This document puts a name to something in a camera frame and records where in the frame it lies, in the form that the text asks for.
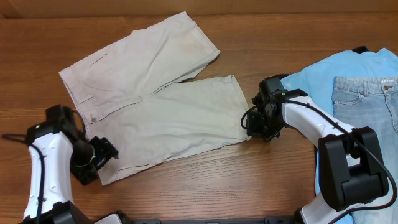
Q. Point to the beige cotton shorts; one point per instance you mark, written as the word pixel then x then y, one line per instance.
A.
pixel 142 94

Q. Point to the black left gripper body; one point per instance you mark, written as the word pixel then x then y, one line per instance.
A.
pixel 104 149

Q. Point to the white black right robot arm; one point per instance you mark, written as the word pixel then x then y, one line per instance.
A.
pixel 351 168

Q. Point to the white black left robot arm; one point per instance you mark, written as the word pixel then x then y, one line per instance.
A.
pixel 60 151

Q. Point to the black rail at table edge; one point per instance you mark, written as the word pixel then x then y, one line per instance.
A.
pixel 214 221

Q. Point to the light blue t-shirt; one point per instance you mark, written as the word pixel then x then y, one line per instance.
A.
pixel 317 80

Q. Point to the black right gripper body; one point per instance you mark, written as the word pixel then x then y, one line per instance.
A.
pixel 258 125

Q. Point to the light blue denim jeans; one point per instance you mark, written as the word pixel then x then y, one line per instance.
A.
pixel 370 105

